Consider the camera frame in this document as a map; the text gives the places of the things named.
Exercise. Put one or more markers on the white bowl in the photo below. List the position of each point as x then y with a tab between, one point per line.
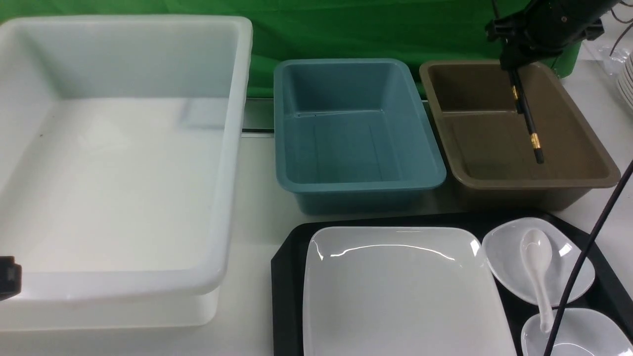
583	332
502	247

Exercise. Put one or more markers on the clear plastic wrap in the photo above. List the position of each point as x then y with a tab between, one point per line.
613	60

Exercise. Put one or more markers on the black chopstick gold band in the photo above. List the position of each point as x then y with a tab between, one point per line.
531	127

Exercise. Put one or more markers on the green backdrop cloth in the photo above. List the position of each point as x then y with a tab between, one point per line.
412	31

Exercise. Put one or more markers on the white rectangular rice plate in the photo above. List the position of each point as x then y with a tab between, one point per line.
401	291

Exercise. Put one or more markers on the teal plastic bin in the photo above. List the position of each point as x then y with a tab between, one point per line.
352	136

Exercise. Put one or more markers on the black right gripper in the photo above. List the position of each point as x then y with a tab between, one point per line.
545	28

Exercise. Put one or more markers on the stack of white plates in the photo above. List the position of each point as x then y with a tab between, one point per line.
624	82

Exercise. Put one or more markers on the large white plastic tub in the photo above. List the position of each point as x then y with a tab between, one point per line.
120	137

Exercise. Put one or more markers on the white ceramic soup spoon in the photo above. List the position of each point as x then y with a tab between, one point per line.
536	255

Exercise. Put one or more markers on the brown plastic bin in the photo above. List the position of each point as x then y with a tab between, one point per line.
488	149

